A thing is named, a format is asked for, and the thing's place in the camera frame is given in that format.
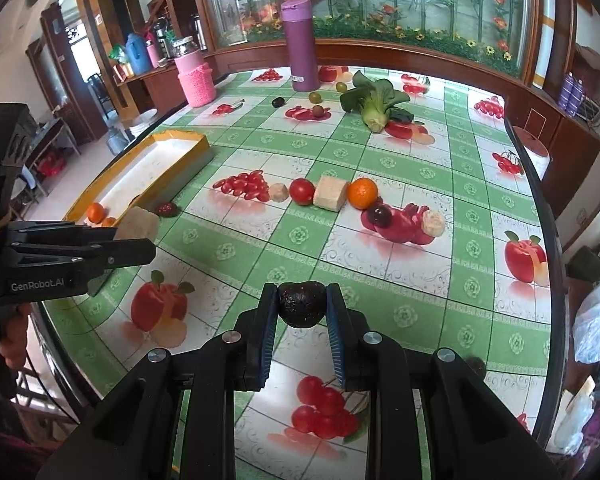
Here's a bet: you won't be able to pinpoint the red strawberry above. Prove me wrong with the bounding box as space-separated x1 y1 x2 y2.
155 202 180 218

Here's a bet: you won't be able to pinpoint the purple thermos bottle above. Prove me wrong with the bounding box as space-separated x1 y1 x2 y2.
282 0 320 92

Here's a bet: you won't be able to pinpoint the dark avocado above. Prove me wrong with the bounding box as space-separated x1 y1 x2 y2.
276 281 327 328

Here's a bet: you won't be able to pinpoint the large orange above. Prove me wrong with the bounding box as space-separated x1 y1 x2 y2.
100 217 117 228

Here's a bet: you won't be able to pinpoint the pink crochet covered jar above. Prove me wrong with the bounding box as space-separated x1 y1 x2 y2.
173 36 216 107

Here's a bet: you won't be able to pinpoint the white plastic bag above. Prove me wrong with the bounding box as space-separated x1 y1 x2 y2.
572 282 600 364

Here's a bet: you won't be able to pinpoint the purple striped bottles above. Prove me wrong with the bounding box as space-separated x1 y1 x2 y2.
557 73 584 117

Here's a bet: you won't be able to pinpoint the green bok choy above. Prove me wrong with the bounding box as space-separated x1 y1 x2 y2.
340 70 414 133

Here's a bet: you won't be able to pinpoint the orange tangerine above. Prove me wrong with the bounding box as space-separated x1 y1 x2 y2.
347 178 379 210

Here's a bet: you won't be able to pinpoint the yellow rimmed white tray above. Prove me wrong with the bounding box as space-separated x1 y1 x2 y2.
64 129 214 226

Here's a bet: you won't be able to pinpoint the small dark olive fruit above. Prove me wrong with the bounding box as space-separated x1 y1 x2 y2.
272 96 286 108

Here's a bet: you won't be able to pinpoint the dark purple plum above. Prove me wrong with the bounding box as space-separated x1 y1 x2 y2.
366 204 392 229

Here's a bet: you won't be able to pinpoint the tiny beige sugarcane piece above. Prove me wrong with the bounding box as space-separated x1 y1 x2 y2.
268 183 289 203

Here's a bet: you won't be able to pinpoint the red tomato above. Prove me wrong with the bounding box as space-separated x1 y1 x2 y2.
289 178 315 206

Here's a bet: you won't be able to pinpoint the blue plastic jug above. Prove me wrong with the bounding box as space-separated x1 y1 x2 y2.
125 32 154 76

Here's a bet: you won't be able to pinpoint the small orange mandarin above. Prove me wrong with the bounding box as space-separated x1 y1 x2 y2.
85 203 106 224

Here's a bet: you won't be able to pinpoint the person left hand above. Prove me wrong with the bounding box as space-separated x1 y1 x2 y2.
0 304 32 370

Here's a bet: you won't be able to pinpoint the grey metal kettle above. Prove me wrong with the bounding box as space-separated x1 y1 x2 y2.
106 127 129 156

